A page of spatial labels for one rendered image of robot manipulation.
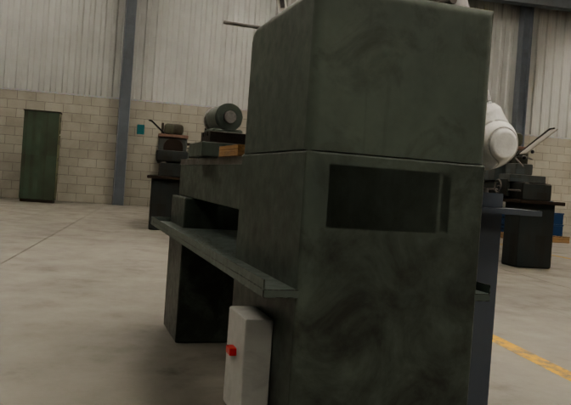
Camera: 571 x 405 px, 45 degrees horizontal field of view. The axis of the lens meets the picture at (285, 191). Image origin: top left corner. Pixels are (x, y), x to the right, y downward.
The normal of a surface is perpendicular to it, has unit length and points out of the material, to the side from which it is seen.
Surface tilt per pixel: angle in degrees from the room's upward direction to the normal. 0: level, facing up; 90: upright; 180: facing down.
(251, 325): 90
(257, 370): 90
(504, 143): 96
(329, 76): 90
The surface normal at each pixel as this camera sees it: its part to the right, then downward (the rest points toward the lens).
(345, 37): 0.31, 0.04
